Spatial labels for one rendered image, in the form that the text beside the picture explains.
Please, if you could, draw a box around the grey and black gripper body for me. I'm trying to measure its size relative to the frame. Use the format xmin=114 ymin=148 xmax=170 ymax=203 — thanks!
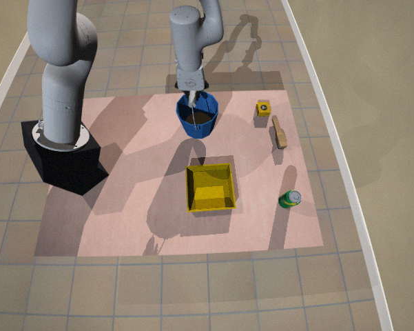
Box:
xmin=176 ymin=63 xmax=205 ymax=91

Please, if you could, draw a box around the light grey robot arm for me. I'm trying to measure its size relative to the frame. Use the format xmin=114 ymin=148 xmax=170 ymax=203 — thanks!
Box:
xmin=27 ymin=0 xmax=224 ymax=152

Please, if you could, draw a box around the blue bucket with grey wire handle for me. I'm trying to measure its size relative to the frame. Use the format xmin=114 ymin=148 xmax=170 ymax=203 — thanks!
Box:
xmin=176 ymin=91 xmax=218 ymax=139

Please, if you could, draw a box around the yellow square tray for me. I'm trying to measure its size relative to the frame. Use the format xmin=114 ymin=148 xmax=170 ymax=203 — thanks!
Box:
xmin=185 ymin=163 xmax=236 ymax=212

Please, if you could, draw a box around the green drink can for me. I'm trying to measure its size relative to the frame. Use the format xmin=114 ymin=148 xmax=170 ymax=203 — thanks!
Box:
xmin=278 ymin=190 xmax=302 ymax=208

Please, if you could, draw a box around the tan wooden brush with black bristles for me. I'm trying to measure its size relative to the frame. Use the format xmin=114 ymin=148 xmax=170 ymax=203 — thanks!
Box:
xmin=272 ymin=118 xmax=287 ymax=149

